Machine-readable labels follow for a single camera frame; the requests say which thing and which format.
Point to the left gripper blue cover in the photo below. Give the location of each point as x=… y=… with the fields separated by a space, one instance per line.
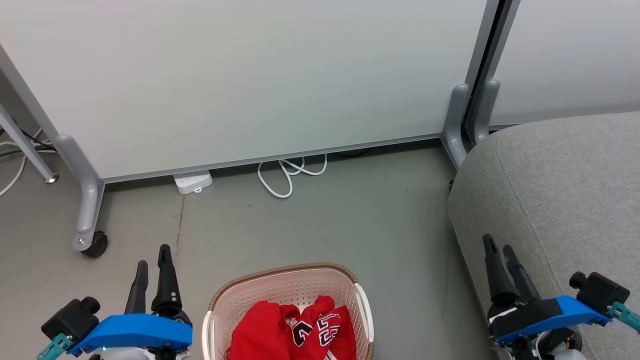
x=135 y=335

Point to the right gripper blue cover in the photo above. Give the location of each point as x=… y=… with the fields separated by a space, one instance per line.
x=540 y=317

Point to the red garment with small print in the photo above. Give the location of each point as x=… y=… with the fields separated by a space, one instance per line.
x=255 y=335

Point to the red jersey with number print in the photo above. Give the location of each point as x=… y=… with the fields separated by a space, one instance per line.
x=345 y=346

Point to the grey fabric sofa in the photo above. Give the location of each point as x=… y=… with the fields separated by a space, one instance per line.
x=550 y=200

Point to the black caster wheel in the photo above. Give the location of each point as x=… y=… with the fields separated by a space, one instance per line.
x=96 y=245

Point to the grey partition foot with caster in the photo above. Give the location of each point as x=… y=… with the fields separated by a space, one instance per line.
x=89 y=200

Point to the white power strip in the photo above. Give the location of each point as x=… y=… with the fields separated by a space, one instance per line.
x=192 y=181

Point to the beige plastic laundry basket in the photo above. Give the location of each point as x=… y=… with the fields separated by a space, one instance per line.
x=280 y=290

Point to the grey metal table leg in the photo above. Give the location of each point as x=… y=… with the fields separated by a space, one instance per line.
x=30 y=148

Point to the large white partition board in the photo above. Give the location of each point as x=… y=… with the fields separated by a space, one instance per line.
x=250 y=75

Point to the narrow white partition board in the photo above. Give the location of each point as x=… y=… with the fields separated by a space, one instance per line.
x=575 y=50

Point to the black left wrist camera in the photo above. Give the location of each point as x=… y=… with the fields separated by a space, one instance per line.
x=70 y=320

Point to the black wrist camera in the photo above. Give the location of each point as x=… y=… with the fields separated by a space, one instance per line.
x=602 y=291
x=70 y=320

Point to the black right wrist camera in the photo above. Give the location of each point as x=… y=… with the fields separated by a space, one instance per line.
x=602 y=291

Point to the teal left camera connector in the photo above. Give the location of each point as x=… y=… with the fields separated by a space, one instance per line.
x=54 y=346

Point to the teal camera connector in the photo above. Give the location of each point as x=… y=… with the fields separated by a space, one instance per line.
x=54 y=346
x=625 y=315

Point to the teal right camera connector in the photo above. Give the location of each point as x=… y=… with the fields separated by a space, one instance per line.
x=625 y=315

